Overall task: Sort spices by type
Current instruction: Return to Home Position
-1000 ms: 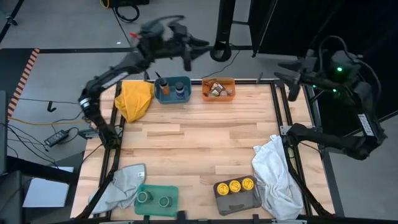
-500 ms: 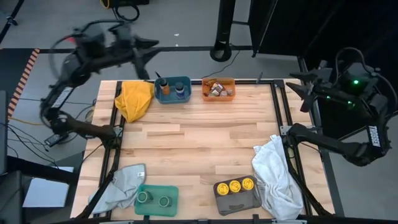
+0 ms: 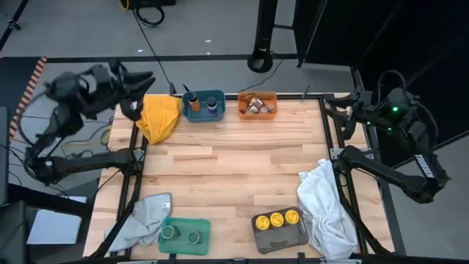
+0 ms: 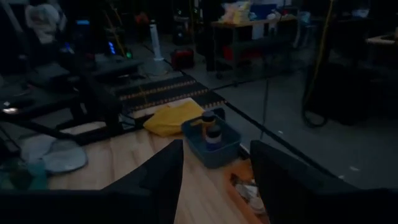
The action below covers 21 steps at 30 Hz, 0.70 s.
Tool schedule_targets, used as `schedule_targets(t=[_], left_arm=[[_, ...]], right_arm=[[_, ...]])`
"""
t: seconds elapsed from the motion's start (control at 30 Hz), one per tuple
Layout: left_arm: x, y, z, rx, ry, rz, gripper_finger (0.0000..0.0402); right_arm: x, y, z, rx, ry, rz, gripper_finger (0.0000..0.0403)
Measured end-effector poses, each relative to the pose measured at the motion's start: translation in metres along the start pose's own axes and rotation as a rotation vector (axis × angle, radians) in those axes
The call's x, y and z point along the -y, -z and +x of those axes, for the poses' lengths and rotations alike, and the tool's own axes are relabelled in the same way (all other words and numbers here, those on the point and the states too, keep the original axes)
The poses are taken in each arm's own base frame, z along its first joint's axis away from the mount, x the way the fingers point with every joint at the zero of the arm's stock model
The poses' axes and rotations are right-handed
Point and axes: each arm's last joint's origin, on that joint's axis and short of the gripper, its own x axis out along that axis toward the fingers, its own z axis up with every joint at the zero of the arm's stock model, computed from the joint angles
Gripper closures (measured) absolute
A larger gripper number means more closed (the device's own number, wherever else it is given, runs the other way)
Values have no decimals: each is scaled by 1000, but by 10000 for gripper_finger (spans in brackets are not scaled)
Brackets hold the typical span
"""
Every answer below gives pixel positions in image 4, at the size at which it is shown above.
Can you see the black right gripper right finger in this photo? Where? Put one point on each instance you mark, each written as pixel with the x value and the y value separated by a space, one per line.
pixel 311 199

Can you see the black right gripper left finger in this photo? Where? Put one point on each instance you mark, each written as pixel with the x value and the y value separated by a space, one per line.
pixel 124 205

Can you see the black-lid purple-label spice jar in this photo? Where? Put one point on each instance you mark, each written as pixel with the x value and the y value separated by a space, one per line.
pixel 214 138

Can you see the black-lid orange spice jar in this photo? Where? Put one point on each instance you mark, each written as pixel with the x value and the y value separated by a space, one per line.
pixel 208 123

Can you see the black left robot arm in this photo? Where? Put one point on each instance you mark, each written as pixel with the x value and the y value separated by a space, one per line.
pixel 104 102

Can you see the grey cloth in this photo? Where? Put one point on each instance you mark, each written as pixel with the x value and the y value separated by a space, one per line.
pixel 62 158

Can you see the orange plastic bin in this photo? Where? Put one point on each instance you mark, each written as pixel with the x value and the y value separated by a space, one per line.
pixel 231 193

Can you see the teal plastic bin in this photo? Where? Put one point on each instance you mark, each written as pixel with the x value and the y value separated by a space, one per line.
pixel 34 177

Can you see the yellow cloth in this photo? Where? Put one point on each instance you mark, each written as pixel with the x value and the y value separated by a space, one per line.
pixel 171 119

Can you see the blue plastic bin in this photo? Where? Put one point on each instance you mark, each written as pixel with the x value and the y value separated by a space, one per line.
pixel 217 157

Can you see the black equipment box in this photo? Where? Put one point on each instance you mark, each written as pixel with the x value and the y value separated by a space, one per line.
pixel 342 93

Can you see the black hazard-striped floor ramp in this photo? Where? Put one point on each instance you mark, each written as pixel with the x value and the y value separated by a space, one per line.
pixel 161 93

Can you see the red floor device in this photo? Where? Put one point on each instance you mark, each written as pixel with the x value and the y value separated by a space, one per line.
pixel 183 59

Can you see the white tower fan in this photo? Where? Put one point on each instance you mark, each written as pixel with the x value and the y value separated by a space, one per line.
pixel 155 43

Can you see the wooden cart table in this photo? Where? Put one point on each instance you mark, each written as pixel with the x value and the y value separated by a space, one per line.
pixel 242 23

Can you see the blue storage box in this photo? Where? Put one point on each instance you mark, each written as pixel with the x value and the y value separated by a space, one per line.
pixel 262 11

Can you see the pile of plastic bags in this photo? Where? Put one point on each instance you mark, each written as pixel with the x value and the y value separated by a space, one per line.
pixel 236 12

